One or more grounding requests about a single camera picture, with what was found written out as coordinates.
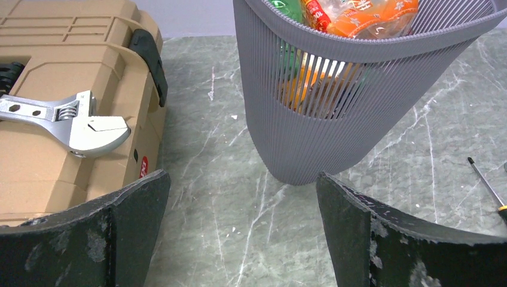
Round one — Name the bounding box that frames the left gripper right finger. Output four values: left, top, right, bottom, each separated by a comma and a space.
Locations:
316, 173, 506, 286

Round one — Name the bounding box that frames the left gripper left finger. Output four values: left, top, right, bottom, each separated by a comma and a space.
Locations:
1, 169, 171, 287

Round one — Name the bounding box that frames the grey mesh waste bin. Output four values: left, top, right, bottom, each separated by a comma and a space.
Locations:
233, 1, 506, 185

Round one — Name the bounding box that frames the small orange juice bottle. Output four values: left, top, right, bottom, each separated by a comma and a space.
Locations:
279, 66, 326, 114

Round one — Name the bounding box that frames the orange bottle pack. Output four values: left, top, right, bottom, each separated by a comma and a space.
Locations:
300, 0, 419, 39

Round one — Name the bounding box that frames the green plastic bottle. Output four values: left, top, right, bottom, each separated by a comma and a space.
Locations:
269, 0, 305, 24

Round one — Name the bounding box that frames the yellow black screwdriver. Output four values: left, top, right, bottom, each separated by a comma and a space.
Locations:
467, 157, 506, 223

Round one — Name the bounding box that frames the tan plastic toolbox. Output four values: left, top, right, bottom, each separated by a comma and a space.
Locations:
1, 1, 167, 228

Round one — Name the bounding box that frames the red handled adjustable wrench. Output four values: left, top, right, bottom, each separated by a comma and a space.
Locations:
1, 90, 131, 158

